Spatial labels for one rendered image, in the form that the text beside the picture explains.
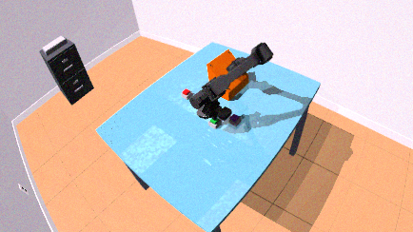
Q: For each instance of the green button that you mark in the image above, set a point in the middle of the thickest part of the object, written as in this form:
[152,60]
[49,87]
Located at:
[215,124]

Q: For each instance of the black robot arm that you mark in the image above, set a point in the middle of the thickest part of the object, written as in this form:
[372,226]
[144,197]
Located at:
[219,85]

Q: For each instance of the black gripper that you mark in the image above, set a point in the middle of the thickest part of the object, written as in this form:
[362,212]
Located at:
[222,113]

